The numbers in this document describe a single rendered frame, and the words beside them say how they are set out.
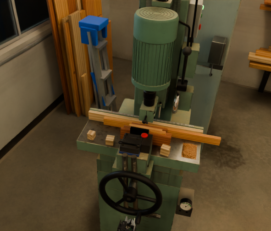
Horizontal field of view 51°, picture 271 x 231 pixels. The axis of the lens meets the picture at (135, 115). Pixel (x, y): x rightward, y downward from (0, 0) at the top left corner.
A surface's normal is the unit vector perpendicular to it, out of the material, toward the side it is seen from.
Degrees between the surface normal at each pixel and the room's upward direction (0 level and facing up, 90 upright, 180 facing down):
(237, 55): 90
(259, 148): 0
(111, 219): 90
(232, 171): 0
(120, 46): 90
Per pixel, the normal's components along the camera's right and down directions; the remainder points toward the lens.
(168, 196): -0.22, 0.58
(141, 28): -0.63, 0.45
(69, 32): 0.93, 0.22
